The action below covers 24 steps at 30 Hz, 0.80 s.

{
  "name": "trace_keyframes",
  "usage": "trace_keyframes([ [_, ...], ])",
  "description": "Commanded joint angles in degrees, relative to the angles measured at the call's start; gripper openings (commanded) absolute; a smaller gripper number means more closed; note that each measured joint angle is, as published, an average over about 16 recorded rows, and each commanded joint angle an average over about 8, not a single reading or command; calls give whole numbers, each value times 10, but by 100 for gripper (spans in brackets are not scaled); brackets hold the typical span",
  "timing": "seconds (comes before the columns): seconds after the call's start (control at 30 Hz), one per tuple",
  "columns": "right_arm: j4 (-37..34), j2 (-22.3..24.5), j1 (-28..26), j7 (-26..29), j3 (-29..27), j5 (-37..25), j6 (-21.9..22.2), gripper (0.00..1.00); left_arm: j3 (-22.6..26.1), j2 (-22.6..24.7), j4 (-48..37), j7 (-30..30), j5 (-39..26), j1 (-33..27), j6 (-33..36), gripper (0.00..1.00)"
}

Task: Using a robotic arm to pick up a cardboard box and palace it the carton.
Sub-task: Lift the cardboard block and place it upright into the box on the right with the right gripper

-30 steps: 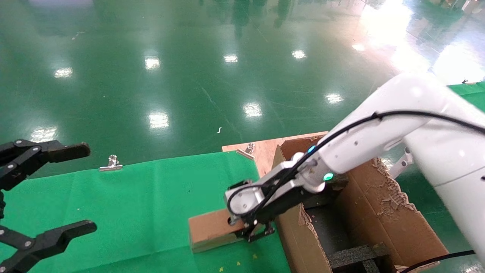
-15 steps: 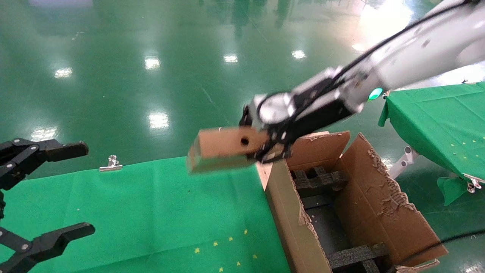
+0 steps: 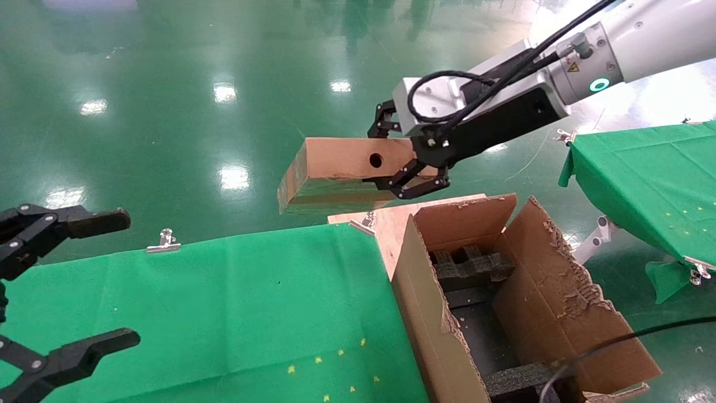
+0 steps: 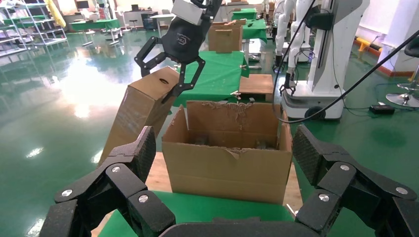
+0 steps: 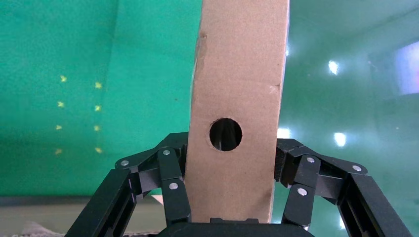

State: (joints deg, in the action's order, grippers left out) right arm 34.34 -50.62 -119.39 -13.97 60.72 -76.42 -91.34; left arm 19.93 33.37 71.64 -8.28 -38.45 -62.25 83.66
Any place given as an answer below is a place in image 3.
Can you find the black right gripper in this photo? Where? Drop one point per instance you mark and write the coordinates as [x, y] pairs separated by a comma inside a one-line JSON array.
[[492, 126]]

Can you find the silver binder clip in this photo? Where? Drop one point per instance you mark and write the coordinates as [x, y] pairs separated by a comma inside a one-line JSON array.
[[565, 136], [164, 244], [698, 272], [363, 225]]

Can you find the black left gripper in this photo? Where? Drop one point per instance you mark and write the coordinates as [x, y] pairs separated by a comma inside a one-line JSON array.
[[2, 305]]

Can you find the white metal table leg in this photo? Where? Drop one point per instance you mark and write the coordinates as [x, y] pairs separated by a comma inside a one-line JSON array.
[[598, 238]]

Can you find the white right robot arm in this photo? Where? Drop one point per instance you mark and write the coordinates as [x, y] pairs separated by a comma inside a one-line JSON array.
[[654, 39]]

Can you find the large open cardboard carton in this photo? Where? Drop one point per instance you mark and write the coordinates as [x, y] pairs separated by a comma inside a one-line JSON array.
[[559, 291]]

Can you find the small green table cloth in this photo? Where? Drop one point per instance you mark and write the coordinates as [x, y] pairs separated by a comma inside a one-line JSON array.
[[643, 173]]

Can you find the grey camera mounting bracket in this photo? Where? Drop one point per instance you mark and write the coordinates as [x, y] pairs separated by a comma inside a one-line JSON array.
[[503, 59]]

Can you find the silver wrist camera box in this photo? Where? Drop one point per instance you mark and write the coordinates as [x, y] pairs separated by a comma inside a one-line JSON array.
[[433, 102]]

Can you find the small brown cardboard box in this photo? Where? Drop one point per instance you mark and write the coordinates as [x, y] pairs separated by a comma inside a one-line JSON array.
[[330, 162]]

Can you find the large green table cloth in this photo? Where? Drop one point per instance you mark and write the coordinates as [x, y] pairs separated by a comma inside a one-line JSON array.
[[224, 302]]

